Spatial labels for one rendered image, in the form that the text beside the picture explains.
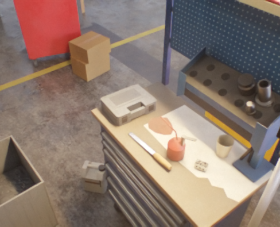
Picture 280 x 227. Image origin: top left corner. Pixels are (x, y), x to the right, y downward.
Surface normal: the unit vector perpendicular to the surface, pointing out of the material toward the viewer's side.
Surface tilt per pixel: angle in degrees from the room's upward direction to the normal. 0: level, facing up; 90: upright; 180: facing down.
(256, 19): 90
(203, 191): 0
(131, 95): 0
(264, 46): 90
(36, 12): 90
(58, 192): 0
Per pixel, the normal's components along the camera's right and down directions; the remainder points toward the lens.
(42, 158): 0.00, -0.76
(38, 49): 0.35, 0.61
